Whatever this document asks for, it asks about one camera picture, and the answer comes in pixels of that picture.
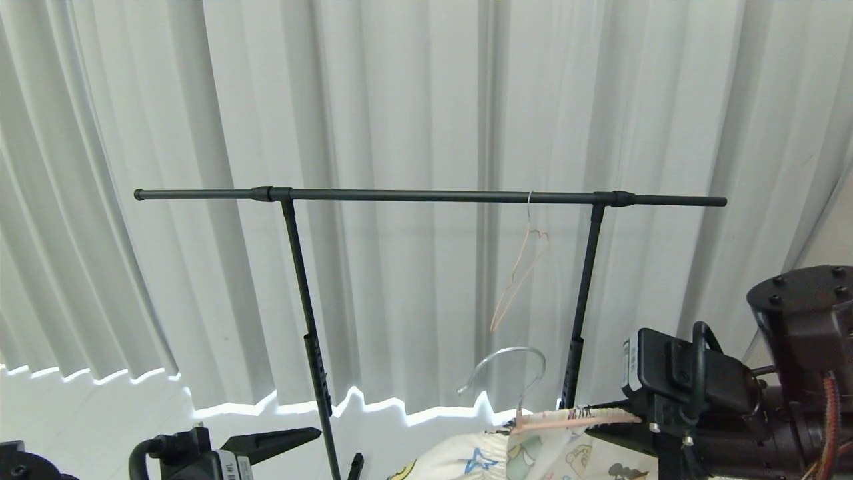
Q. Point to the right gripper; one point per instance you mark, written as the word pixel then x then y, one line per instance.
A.
pixel 726 460

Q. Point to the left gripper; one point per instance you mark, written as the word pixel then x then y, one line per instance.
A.
pixel 233 466

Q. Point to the cream printed garment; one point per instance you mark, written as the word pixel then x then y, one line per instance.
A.
pixel 533 460

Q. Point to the pink clothes hanger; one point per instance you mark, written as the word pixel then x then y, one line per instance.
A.
pixel 520 290
pixel 510 349

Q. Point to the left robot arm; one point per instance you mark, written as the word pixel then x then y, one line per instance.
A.
pixel 26 466

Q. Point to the black clothes rack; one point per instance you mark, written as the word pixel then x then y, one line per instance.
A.
pixel 433 196

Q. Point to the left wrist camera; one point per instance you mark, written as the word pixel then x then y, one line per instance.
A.
pixel 186 460

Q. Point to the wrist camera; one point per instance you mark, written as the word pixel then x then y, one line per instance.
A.
pixel 666 366
pixel 186 460

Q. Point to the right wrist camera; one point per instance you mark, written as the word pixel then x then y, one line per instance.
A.
pixel 666 366

